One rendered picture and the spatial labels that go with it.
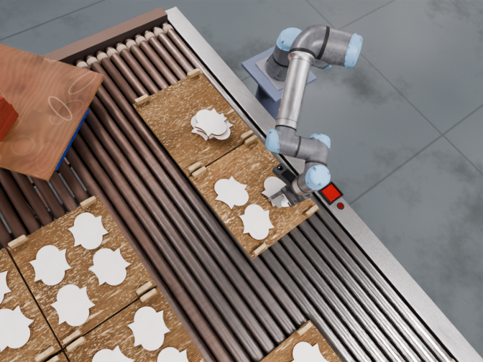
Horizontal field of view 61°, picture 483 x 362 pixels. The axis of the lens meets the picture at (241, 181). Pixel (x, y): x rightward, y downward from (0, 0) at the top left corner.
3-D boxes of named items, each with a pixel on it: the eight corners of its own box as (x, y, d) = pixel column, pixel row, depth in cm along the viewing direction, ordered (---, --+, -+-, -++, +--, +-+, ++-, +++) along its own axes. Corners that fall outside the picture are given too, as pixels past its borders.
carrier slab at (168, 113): (199, 72, 190) (199, 70, 188) (254, 136, 179) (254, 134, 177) (132, 106, 177) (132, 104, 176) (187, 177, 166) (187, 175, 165)
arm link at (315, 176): (333, 165, 135) (330, 189, 133) (319, 173, 145) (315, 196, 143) (312, 159, 133) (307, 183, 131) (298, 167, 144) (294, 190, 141)
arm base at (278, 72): (284, 52, 206) (290, 39, 197) (300, 75, 202) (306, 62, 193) (259, 61, 201) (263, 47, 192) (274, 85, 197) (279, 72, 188)
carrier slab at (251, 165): (255, 137, 178) (256, 136, 177) (318, 210, 168) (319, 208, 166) (189, 179, 166) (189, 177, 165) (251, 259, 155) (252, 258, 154)
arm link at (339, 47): (302, 37, 192) (328, 22, 139) (333, 45, 193) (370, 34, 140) (295, 63, 195) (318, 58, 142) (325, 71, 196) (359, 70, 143)
